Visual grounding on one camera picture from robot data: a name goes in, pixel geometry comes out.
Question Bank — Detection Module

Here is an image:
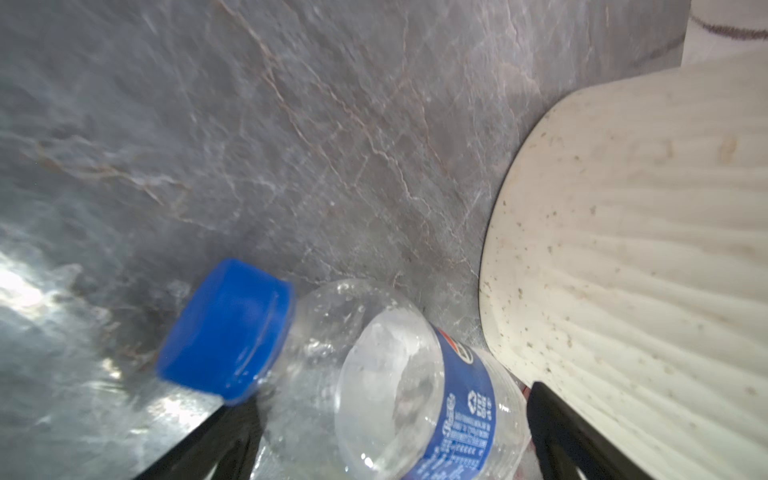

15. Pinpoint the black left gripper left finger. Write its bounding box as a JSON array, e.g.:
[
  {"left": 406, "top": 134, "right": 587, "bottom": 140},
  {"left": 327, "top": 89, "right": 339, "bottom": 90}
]
[{"left": 137, "top": 399, "right": 263, "bottom": 480}]

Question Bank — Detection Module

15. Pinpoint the blue label blue-cap bottle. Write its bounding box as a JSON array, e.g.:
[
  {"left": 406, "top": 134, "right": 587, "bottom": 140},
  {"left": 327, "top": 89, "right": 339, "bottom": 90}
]
[{"left": 156, "top": 259, "right": 531, "bottom": 479}]

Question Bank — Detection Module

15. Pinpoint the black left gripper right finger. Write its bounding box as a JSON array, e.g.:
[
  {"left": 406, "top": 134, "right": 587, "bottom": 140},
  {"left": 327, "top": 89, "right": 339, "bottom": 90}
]
[{"left": 526, "top": 382, "right": 651, "bottom": 480}]

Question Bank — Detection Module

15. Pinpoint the cream waste bin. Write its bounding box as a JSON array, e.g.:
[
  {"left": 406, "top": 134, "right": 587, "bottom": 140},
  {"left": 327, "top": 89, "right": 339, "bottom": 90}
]
[{"left": 479, "top": 50, "right": 767, "bottom": 479}]

